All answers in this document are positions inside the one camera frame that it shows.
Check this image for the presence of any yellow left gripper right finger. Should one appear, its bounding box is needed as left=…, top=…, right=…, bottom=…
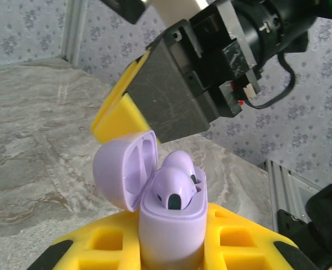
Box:
left=203, top=201, right=299, bottom=270

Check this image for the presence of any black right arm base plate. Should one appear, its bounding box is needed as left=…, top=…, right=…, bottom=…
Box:
left=276, top=208, right=313, bottom=248

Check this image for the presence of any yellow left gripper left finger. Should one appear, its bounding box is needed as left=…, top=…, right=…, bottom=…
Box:
left=52, top=210, right=142, bottom=270

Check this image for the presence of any aluminium frame post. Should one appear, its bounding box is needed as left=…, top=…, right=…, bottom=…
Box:
left=59, top=0, right=87, bottom=68

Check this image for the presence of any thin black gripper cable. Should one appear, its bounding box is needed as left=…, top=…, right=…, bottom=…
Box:
left=243, top=52, right=297, bottom=110

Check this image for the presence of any purple wireless earbud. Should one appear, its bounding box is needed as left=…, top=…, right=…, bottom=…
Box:
left=150, top=166, right=196, bottom=211
left=161, top=150, right=199, bottom=183

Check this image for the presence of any aluminium table side rail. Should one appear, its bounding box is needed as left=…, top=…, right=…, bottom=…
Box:
left=263, top=157, right=329, bottom=237

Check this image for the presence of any purple earbud charging case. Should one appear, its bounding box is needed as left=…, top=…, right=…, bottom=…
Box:
left=92, top=129, right=209, bottom=268

